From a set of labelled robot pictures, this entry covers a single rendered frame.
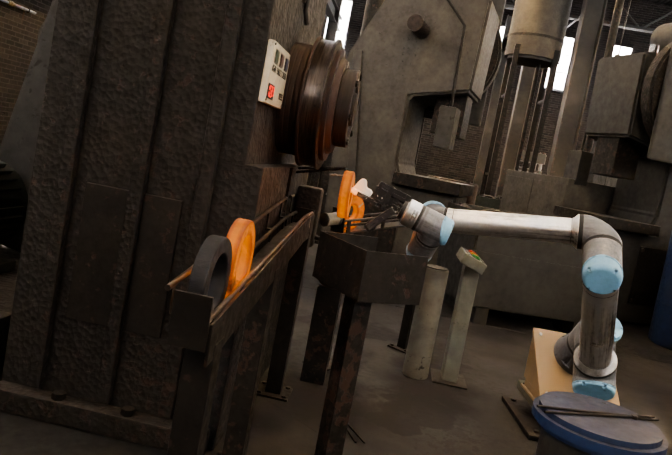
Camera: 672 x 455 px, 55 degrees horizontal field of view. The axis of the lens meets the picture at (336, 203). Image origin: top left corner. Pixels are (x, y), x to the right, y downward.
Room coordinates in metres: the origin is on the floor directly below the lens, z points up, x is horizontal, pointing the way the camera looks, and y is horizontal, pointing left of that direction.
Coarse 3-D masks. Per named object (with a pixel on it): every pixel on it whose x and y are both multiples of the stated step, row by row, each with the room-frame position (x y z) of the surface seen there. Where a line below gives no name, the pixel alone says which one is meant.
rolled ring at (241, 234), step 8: (232, 224) 1.40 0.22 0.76; (240, 224) 1.40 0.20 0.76; (248, 224) 1.42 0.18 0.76; (232, 232) 1.38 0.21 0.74; (240, 232) 1.38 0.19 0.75; (248, 232) 1.43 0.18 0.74; (232, 240) 1.36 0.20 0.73; (240, 240) 1.37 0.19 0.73; (248, 240) 1.48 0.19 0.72; (232, 248) 1.35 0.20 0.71; (240, 248) 1.38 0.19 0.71; (248, 248) 1.50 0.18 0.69; (232, 256) 1.35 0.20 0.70; (240, 256) 1.50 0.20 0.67; (248, 256) 1.50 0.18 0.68; (232, 264) 1.35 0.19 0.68; (240, 264) 1.50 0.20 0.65; (248, 264) 1.50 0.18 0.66; (232, 272) 1.35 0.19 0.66; (240, 272) 1.49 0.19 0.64; (248, 272) 1.51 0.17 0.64; (232, 280) 1.36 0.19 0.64; (240, 280) 1.47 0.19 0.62; (232, 288) 1.37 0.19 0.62
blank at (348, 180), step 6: (348, 174) 2.09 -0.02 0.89; (354, 174) 2.13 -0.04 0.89; (342, 180) 2.07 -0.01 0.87; (348, 180) 2.07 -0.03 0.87; (354, 180) 2.17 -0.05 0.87; (342, 186) 2.05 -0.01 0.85; (348, 186) 2.05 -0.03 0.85; (342, 192) 2.05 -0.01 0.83; (348, 192) 2.05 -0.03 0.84; (342, 198) 2.05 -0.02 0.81; (348, 198) 2.05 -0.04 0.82; (342, 204) 2.05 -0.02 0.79; (348, 204) 2.08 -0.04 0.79; (342, 210) 2.07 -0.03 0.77; (348, 210) 2.12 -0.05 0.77; (342, 216) 2.09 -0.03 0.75
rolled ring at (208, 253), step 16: (208, 240) 1.22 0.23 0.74; (224, 240) 1.24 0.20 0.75; (208, 256) 1.19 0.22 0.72; (224, 256) 1.29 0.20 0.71; (192, 272) 1.17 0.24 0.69; (208, 272) 1.17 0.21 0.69; (224, 272) 1.31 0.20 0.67; (192, 288) 1.16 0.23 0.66; (208, 288) 1.19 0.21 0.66; (224, 288) 1.31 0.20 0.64
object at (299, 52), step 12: (300, 48) 2.24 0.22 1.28; (312, 48) 2.17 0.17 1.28; (300, 60) 2.18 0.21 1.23; (288, 72) 2.16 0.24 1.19; (300, 72) 2.16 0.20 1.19; (288, 84) 2.15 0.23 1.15; (300, 84) 2.15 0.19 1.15; (288, 96) 2.14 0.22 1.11; (300, 96) 2.10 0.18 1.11; (276, 108) 2.15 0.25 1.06; (288, 108) 2.15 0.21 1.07; (300, 108) 2.11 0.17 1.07; (276, 120) 2.17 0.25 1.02; (288, 120) 2.16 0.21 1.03; (276, 132) 2.20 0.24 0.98; (288, 132) 2.19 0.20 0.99; (276, 144) 2.24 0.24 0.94; (288, 144) 2.23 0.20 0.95
